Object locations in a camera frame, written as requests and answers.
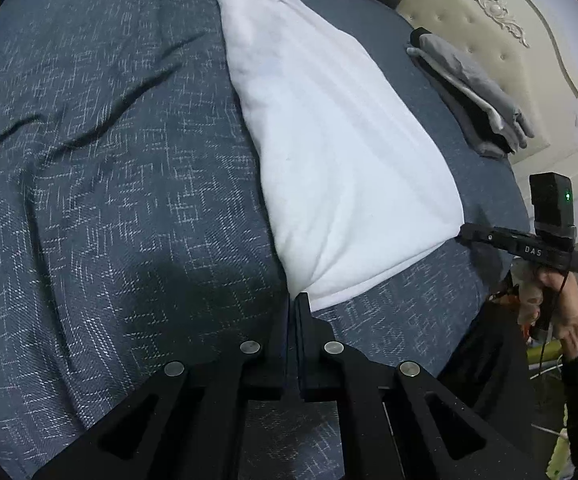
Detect person's black pants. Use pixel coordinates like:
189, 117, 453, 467
436, 300, 537, 461

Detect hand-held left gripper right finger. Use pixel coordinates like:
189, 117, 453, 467
296, 292, 550, 480

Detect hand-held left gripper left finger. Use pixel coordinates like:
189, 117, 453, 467
32, 294, 292, 480

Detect person's right hand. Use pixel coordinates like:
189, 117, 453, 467
518, 272, 578, 361

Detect cream tufted headboard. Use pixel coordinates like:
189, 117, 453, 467
396, 0, 578, 166

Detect folded black garment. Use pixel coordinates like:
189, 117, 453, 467
409, 26, 437, 48

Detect white polo shirt black trim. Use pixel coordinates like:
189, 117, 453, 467
214, 0, 464, 311

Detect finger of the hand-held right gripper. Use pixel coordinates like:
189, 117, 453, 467
459, 222, 494, 248

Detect folded light grey garment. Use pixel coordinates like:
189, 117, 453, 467
419, 34, 536, 148

